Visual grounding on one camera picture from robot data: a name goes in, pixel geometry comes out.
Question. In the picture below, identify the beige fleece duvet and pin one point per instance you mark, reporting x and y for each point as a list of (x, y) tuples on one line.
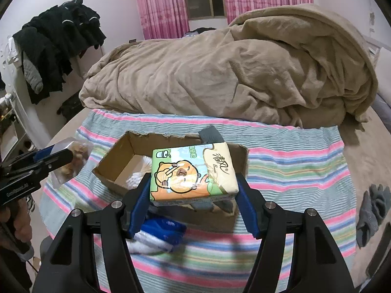
[(220, 73)]

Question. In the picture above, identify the blue and white packet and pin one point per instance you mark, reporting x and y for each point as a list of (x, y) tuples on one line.
[(162, 232)]

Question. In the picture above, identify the striped pastel blanket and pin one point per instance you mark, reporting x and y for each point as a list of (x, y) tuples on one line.
[(290, 183)]

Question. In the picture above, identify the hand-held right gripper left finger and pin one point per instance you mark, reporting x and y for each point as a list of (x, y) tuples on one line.
[(138, 210)]

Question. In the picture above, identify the cartoon print tissue pack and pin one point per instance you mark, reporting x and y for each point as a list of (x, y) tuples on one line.
[(189, 174)]

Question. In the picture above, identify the pile of black clothes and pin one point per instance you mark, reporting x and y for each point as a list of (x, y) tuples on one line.
[(52, 42)]

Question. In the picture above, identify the dark grey cloth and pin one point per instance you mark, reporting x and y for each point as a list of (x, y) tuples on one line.
[(210, 135)]

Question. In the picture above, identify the white shelf rack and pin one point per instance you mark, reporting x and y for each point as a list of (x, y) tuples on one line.
[(10, 128)]

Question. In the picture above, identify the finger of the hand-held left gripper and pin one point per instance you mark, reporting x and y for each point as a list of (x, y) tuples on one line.
[(45, 154), (58, 162)]

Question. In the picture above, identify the cardboard box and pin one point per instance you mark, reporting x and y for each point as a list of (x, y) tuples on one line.
[(122, 164)]

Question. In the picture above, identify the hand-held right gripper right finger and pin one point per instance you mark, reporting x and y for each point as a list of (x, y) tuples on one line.
[(248, 212)]

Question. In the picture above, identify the dark suitcase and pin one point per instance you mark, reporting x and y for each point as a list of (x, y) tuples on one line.
[(71, 106)]

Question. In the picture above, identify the grey gloves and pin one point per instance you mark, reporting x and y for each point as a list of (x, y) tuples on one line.
[(372, 213)]

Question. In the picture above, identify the white headboard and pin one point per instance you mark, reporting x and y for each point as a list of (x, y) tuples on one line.
[(373, 47)]

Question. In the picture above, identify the person's left hand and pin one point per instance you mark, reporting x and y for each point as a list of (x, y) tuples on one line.
[(21, 222)]

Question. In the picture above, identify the clear snack packet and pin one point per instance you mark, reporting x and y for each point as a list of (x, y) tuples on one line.
[(73, 161)]

